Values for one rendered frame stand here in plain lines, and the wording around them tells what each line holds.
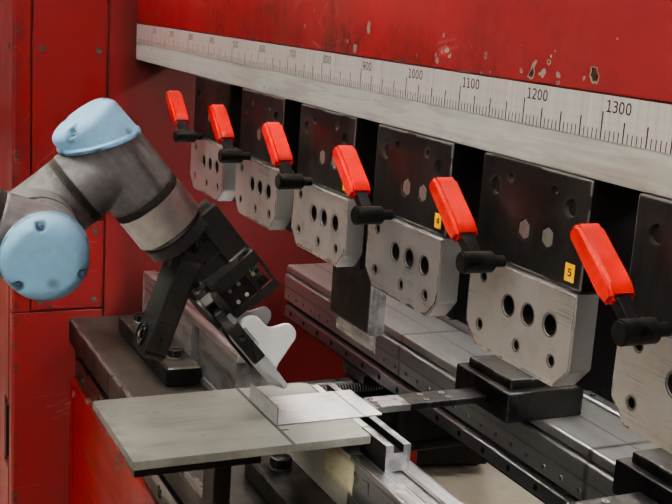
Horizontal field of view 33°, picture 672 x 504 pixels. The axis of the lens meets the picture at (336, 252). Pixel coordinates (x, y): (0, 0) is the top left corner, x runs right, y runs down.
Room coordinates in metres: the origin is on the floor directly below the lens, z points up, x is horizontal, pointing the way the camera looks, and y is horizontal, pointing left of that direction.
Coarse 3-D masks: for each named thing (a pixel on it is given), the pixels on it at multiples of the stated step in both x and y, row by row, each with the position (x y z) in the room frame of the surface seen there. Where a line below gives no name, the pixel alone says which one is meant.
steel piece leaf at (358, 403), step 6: (342, 390) 1.28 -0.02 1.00; (348, 390) 1.28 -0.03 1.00; (342, 396) 1.26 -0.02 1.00; (348, 396) 1.26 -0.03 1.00; (354, 396) 1.26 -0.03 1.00; (348, 402) 1.24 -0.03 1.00; (354, 402) 1.24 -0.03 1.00; (360, 402) 1.24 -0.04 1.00; (366, 402) 1.24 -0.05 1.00; (360, 408) 1.22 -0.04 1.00; (366, 408) 1.22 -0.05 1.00; (372, 408) 1.22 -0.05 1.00; (366, 414) 1.20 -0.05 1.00; (372, 414) 1.20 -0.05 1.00; (378, 414) 1.21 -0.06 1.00
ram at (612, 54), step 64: (192, 0) 1.70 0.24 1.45; (256, 0) 1.46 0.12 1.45; (320, 0) 1.27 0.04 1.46; (384, 0) 1.13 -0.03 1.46; (448, 0) 1.02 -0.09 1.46; (512, 0) 0.93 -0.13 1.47; (576, 0) 0.85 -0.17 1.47; (640, 0) 0.79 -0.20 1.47; (192, 64) 1.69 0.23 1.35; (448, 64) 1.01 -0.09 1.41; (512, 64) 0.92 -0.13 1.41; (576, 64) 0.84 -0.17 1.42; (640, 64) 0.78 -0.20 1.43; (448, 128) 1.00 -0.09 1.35; (512, 128) 0.91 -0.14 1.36
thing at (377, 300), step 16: (336, 272) 1.26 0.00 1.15; (352, 272) 1.23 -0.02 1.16; (336, 288) 1.26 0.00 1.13; (352, 288) 1.22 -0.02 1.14; (368, 288) 1.19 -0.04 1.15; (336, 304) 1.26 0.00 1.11; (352, 304) 1.22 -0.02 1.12; (368, 304) 1.19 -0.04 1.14; (384, 304) 1.19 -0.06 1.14; (336, 320) 1.28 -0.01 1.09; (352, 320) 1.22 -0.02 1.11; (368, 320) 1.18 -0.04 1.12; (384, 320) 1.19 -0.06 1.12; (352, 336) 1.24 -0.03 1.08; (368, 336) 1.20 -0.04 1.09
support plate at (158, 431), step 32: (288, 384) 1.29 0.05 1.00; (128, 416) 1.15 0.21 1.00; (160, 416) 1.16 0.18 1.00; (192, 416) 1.17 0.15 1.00; (224, 416) 1.17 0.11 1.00; (256, 416) 1.18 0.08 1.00; (128, 448) 1.06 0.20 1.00; (160, 448) 1.07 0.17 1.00; (192, 448) 1.08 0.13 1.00; (224, 448) 1.08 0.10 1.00; (256, 448) 1.09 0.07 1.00; (288, 448) 1.10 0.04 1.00; (320, 448) 1.12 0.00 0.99
